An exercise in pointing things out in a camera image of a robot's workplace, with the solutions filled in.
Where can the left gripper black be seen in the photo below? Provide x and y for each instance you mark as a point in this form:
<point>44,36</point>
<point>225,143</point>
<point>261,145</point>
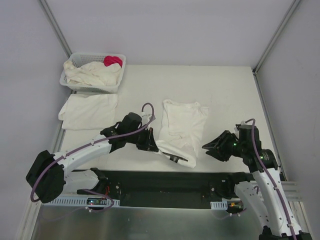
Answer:
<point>149,141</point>

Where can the red garment in basket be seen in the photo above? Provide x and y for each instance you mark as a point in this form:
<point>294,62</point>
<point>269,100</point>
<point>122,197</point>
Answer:
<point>110,60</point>

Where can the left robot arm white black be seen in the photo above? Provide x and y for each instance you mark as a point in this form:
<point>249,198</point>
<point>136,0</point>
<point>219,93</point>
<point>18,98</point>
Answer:
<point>54,173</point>

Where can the left white cable duct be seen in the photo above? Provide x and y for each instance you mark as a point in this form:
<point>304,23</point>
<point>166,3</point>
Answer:
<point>83,201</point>

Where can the aluminium frame post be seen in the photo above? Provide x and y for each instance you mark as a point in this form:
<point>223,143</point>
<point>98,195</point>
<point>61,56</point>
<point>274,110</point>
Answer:
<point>277,34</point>
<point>55,27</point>

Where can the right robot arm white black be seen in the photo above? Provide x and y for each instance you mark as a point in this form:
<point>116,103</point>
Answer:
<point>271,210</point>

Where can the right white cable duct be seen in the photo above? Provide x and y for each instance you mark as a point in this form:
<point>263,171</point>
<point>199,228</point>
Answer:
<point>219,205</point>

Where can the folded white t shirt stack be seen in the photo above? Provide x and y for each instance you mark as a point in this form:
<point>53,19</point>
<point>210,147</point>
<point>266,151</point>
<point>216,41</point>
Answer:
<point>88,112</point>

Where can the aluminium rail front right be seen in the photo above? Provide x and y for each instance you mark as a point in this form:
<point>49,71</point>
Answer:
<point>291,191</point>

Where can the white cable duct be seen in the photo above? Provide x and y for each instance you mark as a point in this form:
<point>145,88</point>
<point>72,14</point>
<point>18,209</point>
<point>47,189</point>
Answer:
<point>83,201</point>
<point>219,205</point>

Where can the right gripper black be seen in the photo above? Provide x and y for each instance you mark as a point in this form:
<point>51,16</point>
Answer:
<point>225,145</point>

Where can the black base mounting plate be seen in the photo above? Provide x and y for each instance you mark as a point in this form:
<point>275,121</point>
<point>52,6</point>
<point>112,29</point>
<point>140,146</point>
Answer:
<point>178,190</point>

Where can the left aluminium frame post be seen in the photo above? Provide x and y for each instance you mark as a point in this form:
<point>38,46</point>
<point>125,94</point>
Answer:
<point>55,27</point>

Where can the right aluminium frame post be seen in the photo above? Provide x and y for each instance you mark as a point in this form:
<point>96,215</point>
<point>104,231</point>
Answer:
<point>277,34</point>

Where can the cream clothes in basket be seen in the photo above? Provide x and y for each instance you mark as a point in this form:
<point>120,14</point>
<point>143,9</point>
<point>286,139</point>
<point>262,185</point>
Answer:
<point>92,74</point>

